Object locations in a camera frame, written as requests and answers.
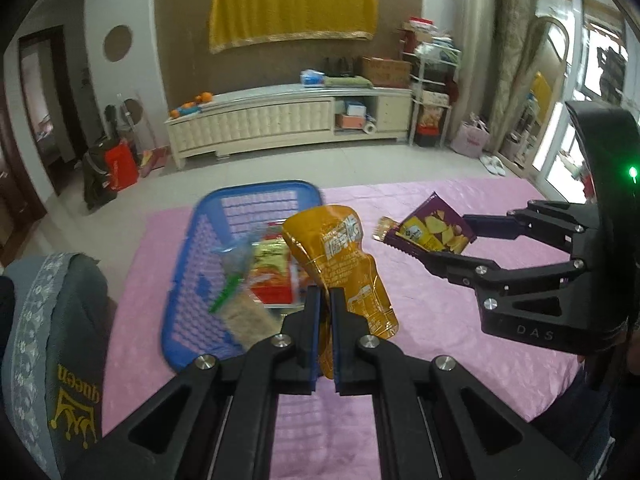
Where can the red shopping bag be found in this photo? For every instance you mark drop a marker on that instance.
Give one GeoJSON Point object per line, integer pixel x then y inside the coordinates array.
{"type": "Point", "coordinates": [121, 167]}

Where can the white slippers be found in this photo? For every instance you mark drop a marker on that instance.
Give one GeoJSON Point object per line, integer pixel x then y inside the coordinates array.
{"type": "Point", "coordinates": [493, 165]}

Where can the blue plastic basket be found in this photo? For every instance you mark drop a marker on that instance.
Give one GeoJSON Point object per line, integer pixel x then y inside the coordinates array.
{"type": "Point", "coordinates": [214, 262]}

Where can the broom with pink dustpan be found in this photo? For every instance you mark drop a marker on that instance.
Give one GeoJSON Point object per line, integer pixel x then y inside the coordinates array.
{"type": "Point", "coordinates": [151, 155]}

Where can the pink tote bag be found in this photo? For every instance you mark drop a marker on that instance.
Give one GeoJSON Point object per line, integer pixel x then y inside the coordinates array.
{"type": "Point", "coordinates": [470, 139]}

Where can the cardboard box on cabinet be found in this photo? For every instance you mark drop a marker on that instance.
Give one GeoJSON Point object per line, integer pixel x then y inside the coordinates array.
{"type": "Point", "coordinates": [384, 72]}

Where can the white metal shelf rack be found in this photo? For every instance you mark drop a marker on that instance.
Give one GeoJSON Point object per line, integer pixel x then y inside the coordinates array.
{"type": "Point", "coordinates": [434, 66]}

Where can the patterned beige curtain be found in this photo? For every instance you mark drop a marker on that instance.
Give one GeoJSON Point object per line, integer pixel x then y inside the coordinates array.
{"type": "Point", "coordinates": [513, 20]}

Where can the blue tissue pack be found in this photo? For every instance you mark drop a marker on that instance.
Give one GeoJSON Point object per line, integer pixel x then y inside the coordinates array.
{"type": "Point", "coordinates": [312, 78]}

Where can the green edged cracker pack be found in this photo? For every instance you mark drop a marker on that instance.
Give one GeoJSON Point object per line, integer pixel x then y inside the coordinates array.
{"type": "Point", "coordinates": [245, 317]}

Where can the blue striped cracker pack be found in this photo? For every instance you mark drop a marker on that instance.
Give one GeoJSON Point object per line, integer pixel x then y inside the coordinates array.
{"type": "Point", "coordinates": [237, 257]}

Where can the black bag on floor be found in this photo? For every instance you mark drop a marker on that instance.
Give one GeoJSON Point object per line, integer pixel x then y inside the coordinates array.
{"type": "Point", "coordinates": [97, 175]}

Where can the oranges on blue plate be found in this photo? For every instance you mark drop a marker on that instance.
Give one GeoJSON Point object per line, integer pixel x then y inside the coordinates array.
{"type": "Point", "coordinates": [192, 107]}

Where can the cream TV cabinet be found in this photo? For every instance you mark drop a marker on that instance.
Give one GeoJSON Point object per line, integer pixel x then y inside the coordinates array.
{"type": "Point", "coordinates": [288, 116]}

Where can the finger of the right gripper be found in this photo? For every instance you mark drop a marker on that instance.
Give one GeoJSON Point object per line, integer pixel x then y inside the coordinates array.
{"type": "Point", "coordinates": [465, 267]}
{"type": "Point", "coordinates": [552, 223]}

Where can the golden yellow snack pouch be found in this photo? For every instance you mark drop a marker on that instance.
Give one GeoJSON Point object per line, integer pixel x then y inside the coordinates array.
{"type": "Point", "coordinates": [327, 242]}

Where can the pink quilted table mat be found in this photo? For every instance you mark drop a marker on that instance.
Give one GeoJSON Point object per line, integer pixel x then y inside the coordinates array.
{"type": "Point", "coordinates": [325, 436]}

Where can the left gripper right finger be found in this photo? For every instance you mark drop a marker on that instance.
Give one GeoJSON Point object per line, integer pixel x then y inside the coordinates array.
{"type": "Point", "coordinates": [434, 419]}

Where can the tall standing air conditioner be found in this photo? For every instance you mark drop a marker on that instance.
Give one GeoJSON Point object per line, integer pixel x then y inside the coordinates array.
{"type": "Point", "coordinates": [473, 34]}

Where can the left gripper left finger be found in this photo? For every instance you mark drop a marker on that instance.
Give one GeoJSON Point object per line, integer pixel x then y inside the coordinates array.
{"type": "Point", "coordinates": [216, 418]}

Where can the green folded cloth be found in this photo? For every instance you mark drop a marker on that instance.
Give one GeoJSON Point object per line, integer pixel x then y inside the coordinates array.
{"type": "Point", "coordinates": [347, 82]}

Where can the red white snack bag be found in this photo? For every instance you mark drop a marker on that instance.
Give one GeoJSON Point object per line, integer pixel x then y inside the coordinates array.
{"type": "Point", "coordinates": [272, 279]}

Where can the yellow cloth covered TV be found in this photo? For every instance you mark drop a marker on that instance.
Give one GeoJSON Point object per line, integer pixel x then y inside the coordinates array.
{"type": "Point", "coordinates": [242, 23]}

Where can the grey chair with lace cover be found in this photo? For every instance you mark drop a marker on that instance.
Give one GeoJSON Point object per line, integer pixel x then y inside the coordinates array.
{"type": "Point", "coordinates": [55, 325]}

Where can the purple yellow chips bag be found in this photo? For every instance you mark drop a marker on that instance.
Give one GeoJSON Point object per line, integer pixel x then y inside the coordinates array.
{"type": "Point", "coordinates": [433, 226]}

